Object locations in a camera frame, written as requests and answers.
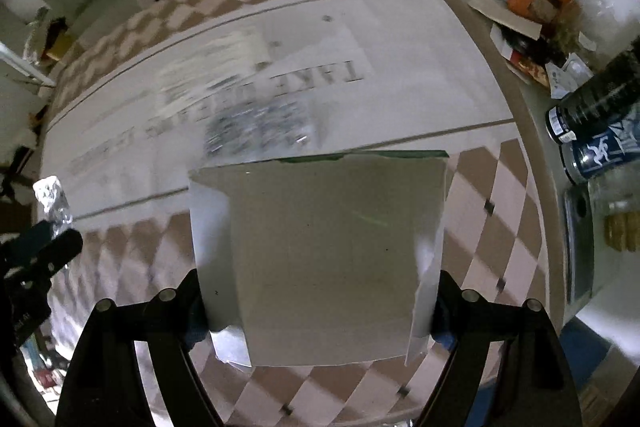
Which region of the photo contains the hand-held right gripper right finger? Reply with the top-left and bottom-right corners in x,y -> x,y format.
415,272 -> 583,427

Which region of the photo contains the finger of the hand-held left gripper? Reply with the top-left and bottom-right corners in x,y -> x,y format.
0,221 -> 57,264
5,228 -> 84,280

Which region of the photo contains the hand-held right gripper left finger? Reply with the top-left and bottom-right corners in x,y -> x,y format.
55,269 -> 223,427

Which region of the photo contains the silver foil blister pack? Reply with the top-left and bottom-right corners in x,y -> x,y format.
32,175 -> 75,228

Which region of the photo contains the green and white box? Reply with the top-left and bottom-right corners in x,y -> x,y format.
189,150 -> 449,368

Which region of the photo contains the blue box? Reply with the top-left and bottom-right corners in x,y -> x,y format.
559,317 -> 627,389

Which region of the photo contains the dark flat phone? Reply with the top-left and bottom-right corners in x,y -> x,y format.
562,184 -> 609,304

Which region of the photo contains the yellow box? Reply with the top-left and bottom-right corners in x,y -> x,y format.
42,34 -> 73,62

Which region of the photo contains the clear silver blister pack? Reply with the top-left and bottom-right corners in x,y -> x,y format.
204,99 -> 322,158

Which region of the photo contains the tray of gold pieces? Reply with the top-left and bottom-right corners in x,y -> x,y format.
602,212 -> 640,254

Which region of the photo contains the clear plastic bottle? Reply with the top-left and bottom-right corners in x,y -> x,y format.
587,167 -> 640,258

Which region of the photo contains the white paper packet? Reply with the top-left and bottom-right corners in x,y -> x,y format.
159,31 -> 272,108

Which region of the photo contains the brown checkered tablecloth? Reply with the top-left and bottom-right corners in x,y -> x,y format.
37,0 -> 556,427

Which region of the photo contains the black spray can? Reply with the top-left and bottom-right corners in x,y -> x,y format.
545,52 -> 640,144

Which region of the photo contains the open box with dark contents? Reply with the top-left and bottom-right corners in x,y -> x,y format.
467,0 -> 553,88

